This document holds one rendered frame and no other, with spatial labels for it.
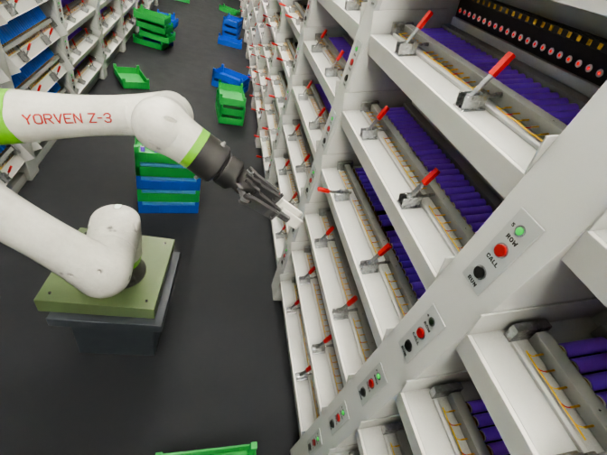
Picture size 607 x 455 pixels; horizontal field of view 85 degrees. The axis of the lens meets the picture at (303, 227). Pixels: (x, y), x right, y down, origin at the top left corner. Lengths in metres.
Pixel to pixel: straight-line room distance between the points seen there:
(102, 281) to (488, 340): 0.81
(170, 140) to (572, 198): 0.63
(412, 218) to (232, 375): 0.99
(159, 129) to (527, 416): 0.71
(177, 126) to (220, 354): 0.97
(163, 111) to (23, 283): 1.16
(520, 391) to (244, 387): 1.05
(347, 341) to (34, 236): 0.75
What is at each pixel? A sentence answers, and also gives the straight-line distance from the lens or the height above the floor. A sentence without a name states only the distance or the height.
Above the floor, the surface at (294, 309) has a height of 0.19.
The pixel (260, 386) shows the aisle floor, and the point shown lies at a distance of 1.41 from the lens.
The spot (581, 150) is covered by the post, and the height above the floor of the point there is 1.21.
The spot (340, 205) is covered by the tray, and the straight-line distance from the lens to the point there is 0.95.
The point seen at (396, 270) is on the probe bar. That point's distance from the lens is 0.78.
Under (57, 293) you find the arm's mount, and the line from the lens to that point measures 1.22.
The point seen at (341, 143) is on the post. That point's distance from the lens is 1.06.
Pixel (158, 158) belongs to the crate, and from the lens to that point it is 1.72.
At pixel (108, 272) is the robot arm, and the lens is 0.94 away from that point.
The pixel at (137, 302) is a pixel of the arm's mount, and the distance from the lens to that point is 1.16.
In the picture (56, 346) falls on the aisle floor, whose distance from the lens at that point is 1.52.
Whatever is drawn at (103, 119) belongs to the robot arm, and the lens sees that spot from 0.87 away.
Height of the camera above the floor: 1.29
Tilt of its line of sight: 40 degrees down
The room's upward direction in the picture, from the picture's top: 20 degrees clockwise
